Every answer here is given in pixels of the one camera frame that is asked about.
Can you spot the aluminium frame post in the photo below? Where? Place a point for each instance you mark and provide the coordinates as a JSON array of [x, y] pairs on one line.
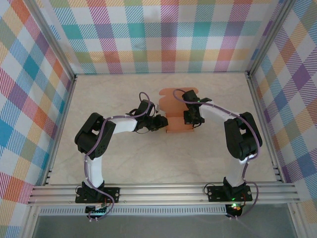
[[53, 39], [268, 39]]

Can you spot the aluminium front rail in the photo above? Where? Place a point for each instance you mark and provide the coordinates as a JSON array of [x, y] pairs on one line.
[[161, 194]]

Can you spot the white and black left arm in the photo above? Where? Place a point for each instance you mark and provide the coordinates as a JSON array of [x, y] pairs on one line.
[[95, 171]]

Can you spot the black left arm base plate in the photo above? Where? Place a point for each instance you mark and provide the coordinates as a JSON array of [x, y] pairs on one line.
[[112, 193]]

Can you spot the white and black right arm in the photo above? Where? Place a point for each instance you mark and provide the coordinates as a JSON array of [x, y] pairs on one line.
[[244, 141]]

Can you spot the orange paper box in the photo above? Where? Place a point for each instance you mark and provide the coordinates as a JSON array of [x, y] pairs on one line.
[[175, 124]]

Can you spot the aluminium side rail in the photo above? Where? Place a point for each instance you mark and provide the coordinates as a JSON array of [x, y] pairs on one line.
[[59, 134], [266, 134]]

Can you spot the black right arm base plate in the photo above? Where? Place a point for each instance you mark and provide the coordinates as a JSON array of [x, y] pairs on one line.
[[215, 193]]

